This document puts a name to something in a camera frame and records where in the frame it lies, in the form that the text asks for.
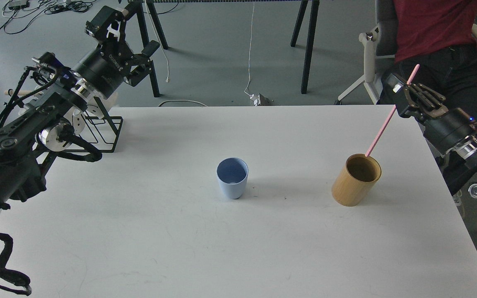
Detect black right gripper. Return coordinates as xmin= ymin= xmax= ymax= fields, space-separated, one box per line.
xmin=382 ymin=73 xmax=477 ymax=154

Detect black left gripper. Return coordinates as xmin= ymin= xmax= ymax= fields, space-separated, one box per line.
xmin=72 ymin=6 xmax=160 ymax=98

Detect pink chopstick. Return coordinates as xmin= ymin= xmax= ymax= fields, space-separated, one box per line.
xmin=364 ymin=64 xmax=420 ymax=158

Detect light blue plastic cup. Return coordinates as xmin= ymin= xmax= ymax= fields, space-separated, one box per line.
xmin=216 ymin=158 xmax=249 ymax=199

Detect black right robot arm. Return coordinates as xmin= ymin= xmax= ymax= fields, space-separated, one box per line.
xmin=386 ymin=74 xmax=477 ymax=199

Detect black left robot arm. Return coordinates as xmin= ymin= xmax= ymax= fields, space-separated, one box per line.
xmin=0 ymin=0 xmax=165 ymax=296

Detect white cup on rack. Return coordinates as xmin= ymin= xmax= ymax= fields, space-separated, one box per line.
xmin=102 ymin=92 xmax=118 ymax=111

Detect bamboo wooden cup holder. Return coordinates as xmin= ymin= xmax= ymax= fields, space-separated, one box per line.
xmin=331 ymin=154 xmax=382 ymax=206

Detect black table legs left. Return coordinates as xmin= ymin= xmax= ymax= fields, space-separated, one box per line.
xmin=132 ymin=0 xmax=169 ymax=98

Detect black table legs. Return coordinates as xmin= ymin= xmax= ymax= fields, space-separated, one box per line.
xmin=290 ymin=0 xmax=320 ymax=94
xmin=132 ymin=0 xmax=169 ymax=98

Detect person in red shirt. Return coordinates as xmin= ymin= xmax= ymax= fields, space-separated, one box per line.
xmin=382 ymin=0 xmax=477 ymax=121

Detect grey office chair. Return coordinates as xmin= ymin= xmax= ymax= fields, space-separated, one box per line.
xmin=335 ymin=0 xmax=399 ymax=105

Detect white power adapter on floor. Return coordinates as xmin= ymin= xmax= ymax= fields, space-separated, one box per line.
xmin=250 ymin=93 xmax=271 ymax=107

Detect black table legs right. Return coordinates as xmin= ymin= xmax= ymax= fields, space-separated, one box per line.
xmin=290 ymin=0 xmax=320 ymax=94

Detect black wire dish rack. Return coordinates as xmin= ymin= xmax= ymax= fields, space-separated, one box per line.
xmin=64 ymin=100 xmax=123 ymax=153

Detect black cables on floor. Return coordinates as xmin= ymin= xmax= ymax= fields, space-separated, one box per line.
xmin=0 ymin=0 xmax=98 ymax=49

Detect white hanging cable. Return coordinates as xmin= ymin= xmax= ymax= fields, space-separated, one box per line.
xmin=244 ymin=0 xmax=256 ymax=98

